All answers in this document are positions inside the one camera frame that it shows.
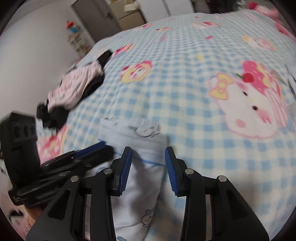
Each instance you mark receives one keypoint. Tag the folded light blue garment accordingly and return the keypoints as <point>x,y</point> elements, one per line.
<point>291,68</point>

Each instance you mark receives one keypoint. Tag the black garment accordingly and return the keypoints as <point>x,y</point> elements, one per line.
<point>58,117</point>

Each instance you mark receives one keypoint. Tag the dark grey door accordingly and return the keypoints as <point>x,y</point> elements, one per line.
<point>97,18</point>

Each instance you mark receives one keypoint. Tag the person's left hand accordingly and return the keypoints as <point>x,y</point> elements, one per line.
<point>34,212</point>

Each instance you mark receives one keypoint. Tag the white storage shelf rack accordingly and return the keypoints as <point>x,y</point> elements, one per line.
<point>79,44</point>

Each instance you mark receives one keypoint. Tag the brown cabinet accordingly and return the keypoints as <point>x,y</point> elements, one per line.
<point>127,14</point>

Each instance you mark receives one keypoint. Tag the light blue cartoon pajama pants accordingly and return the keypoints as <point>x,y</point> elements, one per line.
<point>134,209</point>

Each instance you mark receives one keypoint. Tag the white wardrobe panels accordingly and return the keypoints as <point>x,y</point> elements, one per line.
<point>154,10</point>

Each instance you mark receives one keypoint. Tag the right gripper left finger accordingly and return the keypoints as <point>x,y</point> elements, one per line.
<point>64,217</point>

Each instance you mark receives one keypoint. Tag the red round plush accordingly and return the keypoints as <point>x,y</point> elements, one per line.
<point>252,5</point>

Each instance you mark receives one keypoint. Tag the pink cartoon pajama garment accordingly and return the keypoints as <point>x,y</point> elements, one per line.
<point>72,86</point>

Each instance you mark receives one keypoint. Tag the blue checkered cartoon blanket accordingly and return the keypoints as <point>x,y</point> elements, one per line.
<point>217,84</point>

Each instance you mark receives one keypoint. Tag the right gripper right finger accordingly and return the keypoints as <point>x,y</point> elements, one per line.
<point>214,209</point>

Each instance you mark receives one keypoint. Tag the pink plush toy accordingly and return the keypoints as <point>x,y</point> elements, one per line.
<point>272,13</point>

